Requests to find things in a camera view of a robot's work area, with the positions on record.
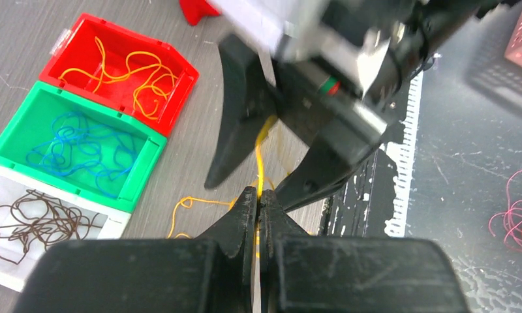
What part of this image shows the yellow wire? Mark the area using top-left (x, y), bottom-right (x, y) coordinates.
top-left (58, 36), bottom-right (179, 122)
top-left (166, 113), bottom-right (314, 260)

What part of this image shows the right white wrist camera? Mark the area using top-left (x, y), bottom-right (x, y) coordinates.
top-left (210, 0), bottom-right (330, 63)

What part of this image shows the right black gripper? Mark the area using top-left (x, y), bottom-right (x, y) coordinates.
top-left (204, 1), bottom-right (478, 211)

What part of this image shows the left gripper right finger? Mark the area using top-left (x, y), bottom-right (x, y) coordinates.
top-left (258, 190), bottom-right (469, 312)

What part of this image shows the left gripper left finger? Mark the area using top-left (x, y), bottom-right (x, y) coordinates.
top-left (14, 186), bottom-right (257, 312)

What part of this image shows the red shirt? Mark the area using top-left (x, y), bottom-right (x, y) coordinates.
top-left (178, 0), bottom-right (221, 26)

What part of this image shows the green plastic bin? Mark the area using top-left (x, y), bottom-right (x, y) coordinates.
top-left (0, 82), bottom-right (167, 213)

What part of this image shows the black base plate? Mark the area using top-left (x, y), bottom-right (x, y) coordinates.
top-left (318, 73), bottom-right (423, 237)

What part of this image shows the white plastic bin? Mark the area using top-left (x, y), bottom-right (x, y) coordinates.
top-left (0, 166), bottom-right (131, 291)

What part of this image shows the red plastic bin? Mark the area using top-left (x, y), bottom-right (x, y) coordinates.
top-left (39, 13), bottom-right (199, 136)

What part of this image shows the pink wire bundle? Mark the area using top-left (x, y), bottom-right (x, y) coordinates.
top-left (488, 168), bottom-right (522, 258)

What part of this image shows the brown wire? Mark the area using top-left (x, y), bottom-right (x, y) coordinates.
top-left (0, 189), bottom-right (104, 266)

